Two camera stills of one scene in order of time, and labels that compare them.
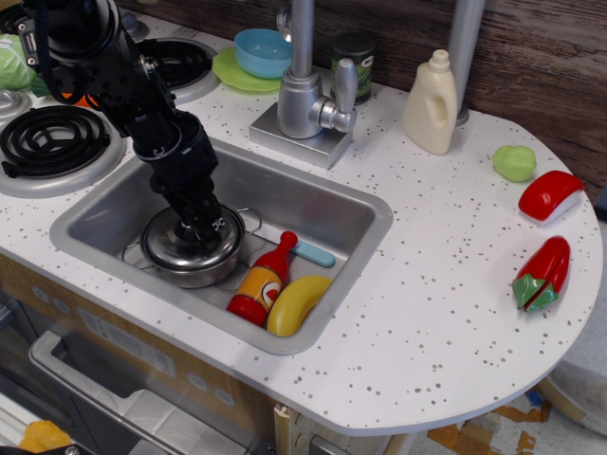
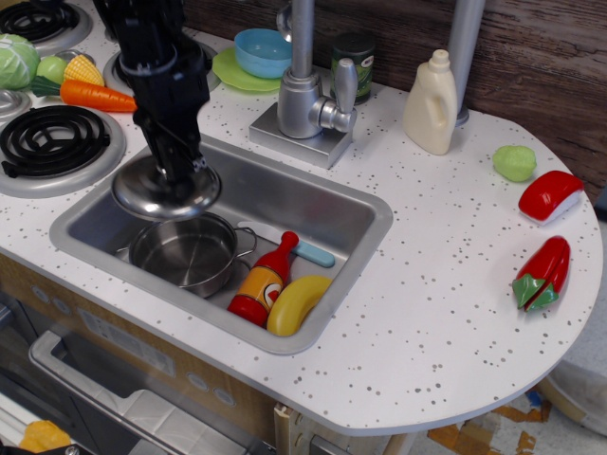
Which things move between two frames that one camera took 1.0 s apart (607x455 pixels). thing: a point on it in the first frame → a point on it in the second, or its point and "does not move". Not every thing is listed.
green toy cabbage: [15, 70] does not move
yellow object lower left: [43, 435] does not move
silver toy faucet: [303, 123] does not move
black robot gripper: [183, 162] → [172, 87]
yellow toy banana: [293, 302] does not move
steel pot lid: [164, 244] → [139, 189]
